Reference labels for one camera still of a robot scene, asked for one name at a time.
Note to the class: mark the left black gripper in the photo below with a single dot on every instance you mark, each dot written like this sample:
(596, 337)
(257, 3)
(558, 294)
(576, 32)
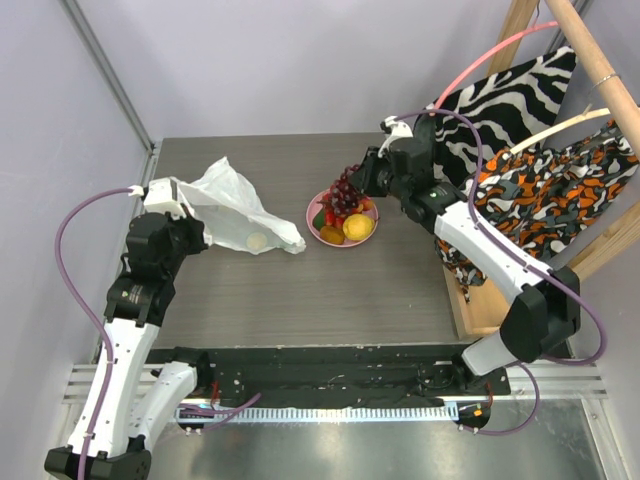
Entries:
(194, 228)

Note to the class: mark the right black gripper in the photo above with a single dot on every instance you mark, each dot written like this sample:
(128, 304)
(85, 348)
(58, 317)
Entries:
(373, 175)

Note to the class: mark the purple grape bunch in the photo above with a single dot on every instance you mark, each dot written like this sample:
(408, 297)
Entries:
(342, 199)

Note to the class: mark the white plastic bag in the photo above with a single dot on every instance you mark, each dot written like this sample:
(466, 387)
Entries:
(228, 205)

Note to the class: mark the yellow lemon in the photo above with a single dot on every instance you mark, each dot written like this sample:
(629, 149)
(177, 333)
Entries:
(358, 227)

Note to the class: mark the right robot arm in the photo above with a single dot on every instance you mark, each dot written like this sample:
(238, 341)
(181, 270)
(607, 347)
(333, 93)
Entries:
(544, 310)

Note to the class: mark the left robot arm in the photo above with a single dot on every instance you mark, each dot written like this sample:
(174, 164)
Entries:
(117, 430)

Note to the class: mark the pink plate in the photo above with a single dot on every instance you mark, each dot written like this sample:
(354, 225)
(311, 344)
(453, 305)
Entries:
(314, 207)

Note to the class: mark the green leaf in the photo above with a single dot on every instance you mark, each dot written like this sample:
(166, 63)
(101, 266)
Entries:
(318, 221)

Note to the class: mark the pink hanger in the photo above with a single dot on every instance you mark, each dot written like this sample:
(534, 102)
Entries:
(488, 55)

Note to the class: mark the zebra pattern cloth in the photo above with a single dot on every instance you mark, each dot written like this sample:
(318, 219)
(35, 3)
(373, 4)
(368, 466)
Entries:
(506, 108)

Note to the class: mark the wooden clothes rack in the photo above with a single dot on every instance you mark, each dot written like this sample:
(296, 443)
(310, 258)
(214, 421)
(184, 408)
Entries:
(540, 198)

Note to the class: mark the orange camouflage cloth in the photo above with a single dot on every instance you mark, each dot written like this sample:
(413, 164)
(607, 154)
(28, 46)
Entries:
(542, 198)

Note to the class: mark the aluminium corner profile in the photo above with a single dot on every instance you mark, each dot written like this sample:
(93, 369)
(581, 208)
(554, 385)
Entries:
(88, 37)

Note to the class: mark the cream hanger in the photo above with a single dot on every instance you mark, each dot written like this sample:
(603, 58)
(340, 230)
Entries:
(587, 115)

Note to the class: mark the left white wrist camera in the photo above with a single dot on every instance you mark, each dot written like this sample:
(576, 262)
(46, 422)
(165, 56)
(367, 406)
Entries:
(160, 196)

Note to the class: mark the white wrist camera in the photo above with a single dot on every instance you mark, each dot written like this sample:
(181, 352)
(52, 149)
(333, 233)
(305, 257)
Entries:
(394, 130)
(160, 196)

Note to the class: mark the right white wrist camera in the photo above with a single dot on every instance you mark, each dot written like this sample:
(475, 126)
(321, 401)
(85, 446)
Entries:
(394, 130)

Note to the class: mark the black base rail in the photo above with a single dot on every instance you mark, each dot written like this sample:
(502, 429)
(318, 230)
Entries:
(337, 377)

